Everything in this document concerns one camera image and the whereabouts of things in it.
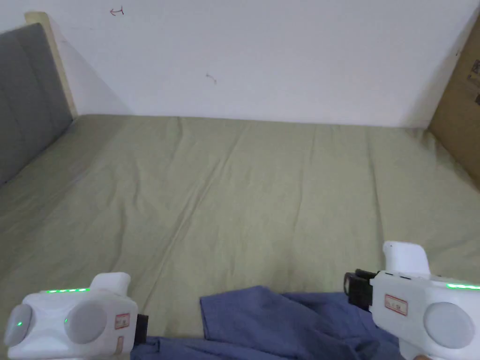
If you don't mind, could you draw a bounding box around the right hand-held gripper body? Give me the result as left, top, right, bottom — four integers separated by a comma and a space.
344, 240, 480, 360

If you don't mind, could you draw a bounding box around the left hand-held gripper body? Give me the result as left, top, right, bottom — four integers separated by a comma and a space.
3, 272, 149, 360

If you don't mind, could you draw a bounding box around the blue shirt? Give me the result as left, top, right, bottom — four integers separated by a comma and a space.
129, 285, 404, 360

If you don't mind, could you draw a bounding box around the brown cardboard carton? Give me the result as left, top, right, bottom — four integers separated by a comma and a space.
427, 4, 480, 180

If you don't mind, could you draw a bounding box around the bed with pale green sheet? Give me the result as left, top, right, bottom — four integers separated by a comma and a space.
0, 114, 480, 340

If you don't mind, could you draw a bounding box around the grey padded headboard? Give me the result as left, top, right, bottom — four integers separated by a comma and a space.
0, 22, 75, 186

